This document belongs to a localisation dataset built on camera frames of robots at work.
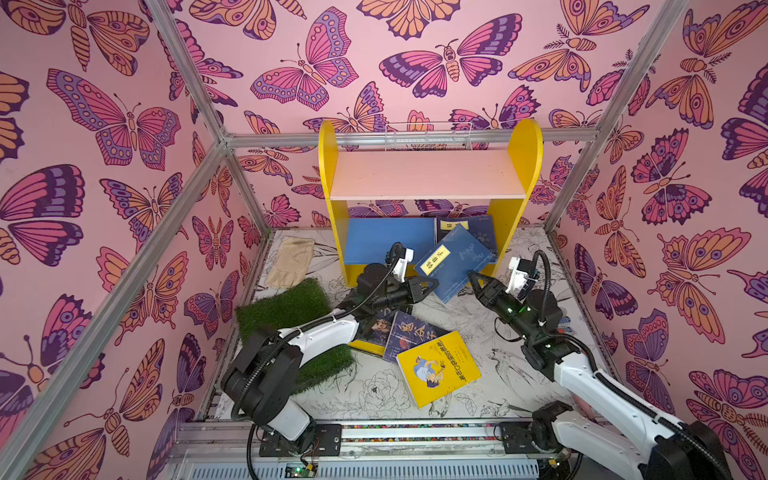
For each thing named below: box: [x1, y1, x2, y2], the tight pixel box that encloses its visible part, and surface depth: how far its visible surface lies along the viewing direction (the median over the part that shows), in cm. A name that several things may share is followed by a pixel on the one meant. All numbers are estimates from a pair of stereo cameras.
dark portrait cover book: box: [353, 308, 396, 347], surface depth 89 cm
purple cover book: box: [384, 311, 451, 363], surface depth 87 cm
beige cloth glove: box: [265, 236, 315, 288], surface depth 112 cm
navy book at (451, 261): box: [414, 224, 497, 305], surface depth 79 cm
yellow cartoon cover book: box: [396, 330, 482, 409], surface depth 83 cm
